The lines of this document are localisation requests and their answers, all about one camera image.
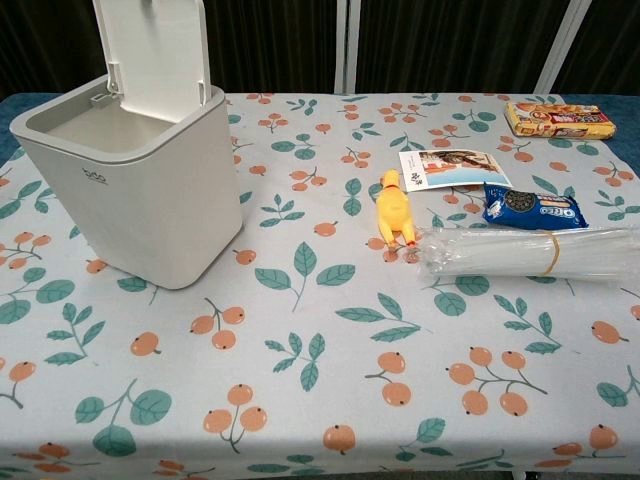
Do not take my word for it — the white trash bin lid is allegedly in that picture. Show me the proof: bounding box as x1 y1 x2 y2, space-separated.
9 75 245 291

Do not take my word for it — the white plastic bin lid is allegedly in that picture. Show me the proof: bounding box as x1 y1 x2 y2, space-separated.
91 0 212 123

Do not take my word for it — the yellow rubber chicken toy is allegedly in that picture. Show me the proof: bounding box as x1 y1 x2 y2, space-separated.
374 168 418 251

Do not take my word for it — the fruit and leaf print tablecloth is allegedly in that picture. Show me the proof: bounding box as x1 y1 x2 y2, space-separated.
0 91 640 480

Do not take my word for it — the printed photo postcard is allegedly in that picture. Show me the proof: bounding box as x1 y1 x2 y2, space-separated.
398 150 507 193

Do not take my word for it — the clear plastic straw bundle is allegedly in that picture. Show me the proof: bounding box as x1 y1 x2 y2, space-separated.
415 224 640 280

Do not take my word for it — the blue Oreo cookie pack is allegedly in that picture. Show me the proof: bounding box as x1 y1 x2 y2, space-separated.
481 181 589 233

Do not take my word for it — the dark curtain backdrop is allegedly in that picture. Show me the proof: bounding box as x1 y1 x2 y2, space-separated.
0 0 640 101

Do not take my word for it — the yellow snack box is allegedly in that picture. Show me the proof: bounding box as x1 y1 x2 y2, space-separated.
505 101 617 139

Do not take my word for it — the white metal frame post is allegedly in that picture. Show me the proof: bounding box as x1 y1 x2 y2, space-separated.
333 0 362 95

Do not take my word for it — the slanted white metal frame bar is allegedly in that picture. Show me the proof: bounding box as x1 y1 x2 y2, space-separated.
532 0 591 95

